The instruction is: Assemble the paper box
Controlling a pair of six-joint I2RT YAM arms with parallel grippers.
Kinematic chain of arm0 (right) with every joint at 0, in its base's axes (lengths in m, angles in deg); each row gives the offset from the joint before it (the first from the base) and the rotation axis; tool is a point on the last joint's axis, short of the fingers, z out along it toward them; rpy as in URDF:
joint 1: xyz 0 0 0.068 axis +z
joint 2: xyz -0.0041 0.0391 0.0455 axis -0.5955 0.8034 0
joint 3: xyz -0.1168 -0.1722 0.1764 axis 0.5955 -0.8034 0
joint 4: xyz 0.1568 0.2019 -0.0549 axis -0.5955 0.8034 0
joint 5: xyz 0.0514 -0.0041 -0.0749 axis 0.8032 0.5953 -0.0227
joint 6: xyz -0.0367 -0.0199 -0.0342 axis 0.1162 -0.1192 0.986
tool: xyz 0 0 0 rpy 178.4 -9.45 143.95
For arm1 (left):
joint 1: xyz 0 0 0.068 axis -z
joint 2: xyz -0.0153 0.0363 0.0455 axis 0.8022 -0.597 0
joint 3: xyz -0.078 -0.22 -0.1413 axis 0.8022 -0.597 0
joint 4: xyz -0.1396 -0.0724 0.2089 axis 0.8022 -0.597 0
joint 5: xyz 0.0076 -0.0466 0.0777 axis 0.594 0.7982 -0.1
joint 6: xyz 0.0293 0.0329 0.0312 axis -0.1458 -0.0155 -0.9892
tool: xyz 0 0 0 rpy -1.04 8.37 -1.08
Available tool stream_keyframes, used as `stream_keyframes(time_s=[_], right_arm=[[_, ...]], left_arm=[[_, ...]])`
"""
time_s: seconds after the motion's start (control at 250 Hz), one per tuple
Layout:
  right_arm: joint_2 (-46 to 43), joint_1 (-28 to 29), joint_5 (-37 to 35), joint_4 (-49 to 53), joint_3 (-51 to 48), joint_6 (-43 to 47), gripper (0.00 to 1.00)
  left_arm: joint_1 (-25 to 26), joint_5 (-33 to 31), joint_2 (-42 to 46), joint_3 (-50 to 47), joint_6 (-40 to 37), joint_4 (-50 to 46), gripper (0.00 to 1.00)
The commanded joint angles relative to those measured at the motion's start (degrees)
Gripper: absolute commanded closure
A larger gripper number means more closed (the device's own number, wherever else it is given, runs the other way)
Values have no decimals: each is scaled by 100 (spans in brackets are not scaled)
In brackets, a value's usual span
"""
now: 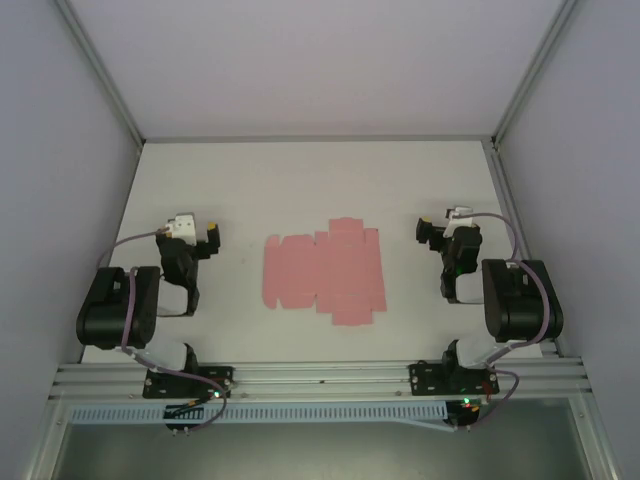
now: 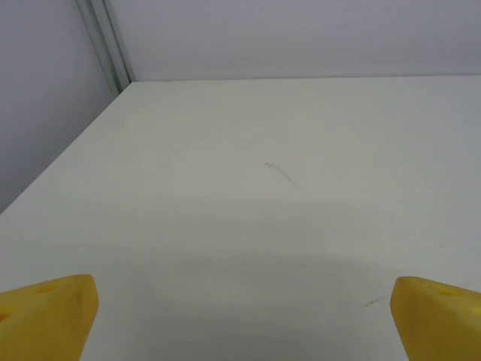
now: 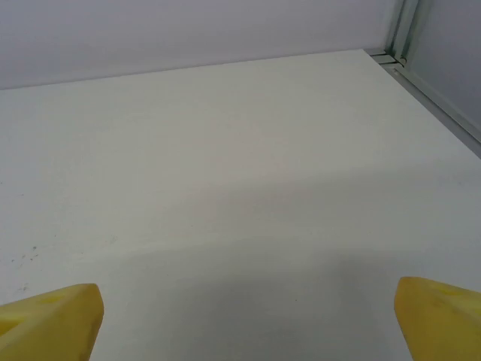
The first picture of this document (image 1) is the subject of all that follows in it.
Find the aluminium frame post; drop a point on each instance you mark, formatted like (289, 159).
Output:
(102, 75)
(535, 75)

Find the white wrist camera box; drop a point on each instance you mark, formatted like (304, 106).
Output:
(181, 228)
(459, 219)

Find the aluminium frame crossbar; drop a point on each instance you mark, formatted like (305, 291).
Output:
(320, 138)

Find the pink paper box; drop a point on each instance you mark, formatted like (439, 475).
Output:
(327, 272)

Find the aluminium mounting rail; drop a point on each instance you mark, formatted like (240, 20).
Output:
(320, 372)

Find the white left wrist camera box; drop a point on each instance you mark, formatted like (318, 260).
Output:
(181, 228)

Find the black controller board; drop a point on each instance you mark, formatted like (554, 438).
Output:
(175, 422)
(462, 417)

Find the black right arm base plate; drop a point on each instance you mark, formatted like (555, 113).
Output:
(425, 377)

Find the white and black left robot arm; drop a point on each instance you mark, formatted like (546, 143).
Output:
(110, 310)

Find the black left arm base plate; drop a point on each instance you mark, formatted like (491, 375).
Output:
(220, 376)

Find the aluminium side rail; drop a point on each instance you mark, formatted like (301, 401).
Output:
(507, 200)

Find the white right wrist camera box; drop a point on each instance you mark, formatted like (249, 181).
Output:
(459, 219)

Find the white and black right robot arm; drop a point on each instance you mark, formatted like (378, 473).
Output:
(520, 300)

